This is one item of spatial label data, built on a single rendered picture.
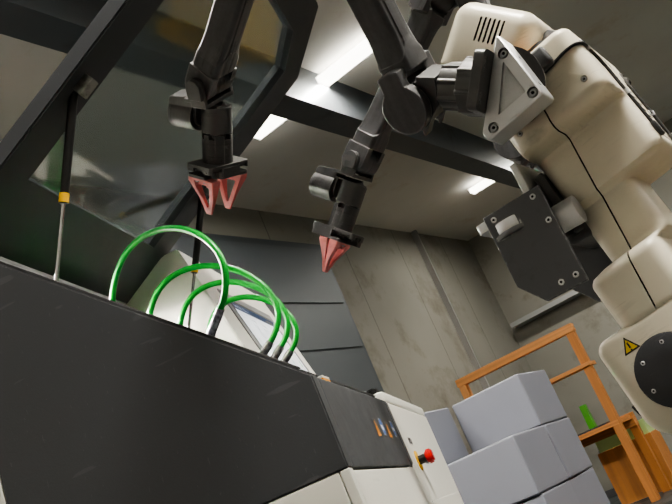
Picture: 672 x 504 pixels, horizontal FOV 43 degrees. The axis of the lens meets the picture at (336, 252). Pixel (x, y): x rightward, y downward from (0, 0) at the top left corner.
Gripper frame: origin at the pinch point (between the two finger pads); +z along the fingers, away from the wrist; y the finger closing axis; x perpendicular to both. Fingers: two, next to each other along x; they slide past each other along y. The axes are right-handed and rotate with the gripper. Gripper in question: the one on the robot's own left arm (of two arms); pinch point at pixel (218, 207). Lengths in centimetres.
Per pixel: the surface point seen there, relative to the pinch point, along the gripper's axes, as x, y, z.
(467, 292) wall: -349, -768, 367
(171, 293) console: -47, -28, 41
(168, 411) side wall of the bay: 15.4, 27.8, 26.2
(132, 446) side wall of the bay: 11.9, 33.1, 31.9
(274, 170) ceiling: -352, -410, 140
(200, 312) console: -37, -29, 44
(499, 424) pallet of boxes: -18, -176, 140
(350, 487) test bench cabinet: 47, 19, 31
